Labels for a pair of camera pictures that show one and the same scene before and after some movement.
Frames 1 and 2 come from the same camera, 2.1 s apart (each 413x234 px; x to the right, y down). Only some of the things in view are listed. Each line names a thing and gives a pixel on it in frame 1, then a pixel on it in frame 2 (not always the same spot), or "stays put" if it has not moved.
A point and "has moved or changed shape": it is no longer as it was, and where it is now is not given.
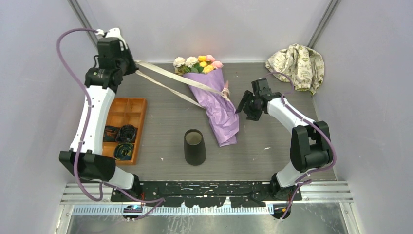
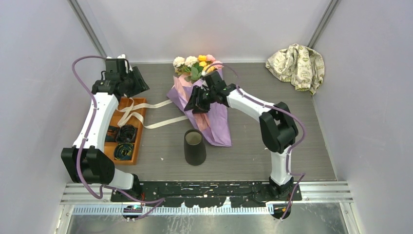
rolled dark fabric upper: (126, 134) stays put
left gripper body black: (126, 63) → (133, 83)
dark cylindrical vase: (195, 147) stays put
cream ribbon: (224, 92) → (125, 112)
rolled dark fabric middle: (110, 133) stays put
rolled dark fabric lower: (123, 151) stays put
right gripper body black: (251, 107) → (205, 97)
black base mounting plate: (201, 194) stays put
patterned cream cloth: (305, 65) stays put
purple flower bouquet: (223, 112) has moved or changed shape
